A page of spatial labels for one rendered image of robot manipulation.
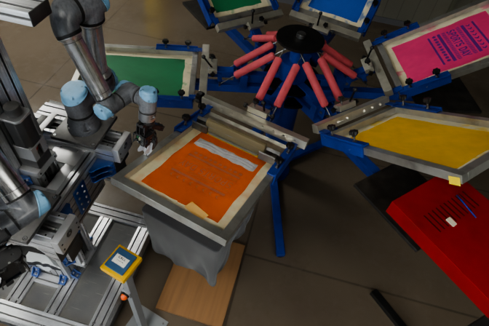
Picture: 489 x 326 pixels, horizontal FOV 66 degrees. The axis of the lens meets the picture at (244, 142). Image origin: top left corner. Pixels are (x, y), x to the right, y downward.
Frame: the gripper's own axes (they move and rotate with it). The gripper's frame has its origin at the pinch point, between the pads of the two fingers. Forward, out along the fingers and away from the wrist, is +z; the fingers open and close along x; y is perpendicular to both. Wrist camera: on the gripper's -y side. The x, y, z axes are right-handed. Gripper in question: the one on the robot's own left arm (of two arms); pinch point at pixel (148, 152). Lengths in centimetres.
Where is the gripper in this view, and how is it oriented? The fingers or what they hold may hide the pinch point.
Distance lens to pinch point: 187.0
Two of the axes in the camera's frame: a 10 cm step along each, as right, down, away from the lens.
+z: -1.9, 8.0, 5.7
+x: 8.8, 4.0, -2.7
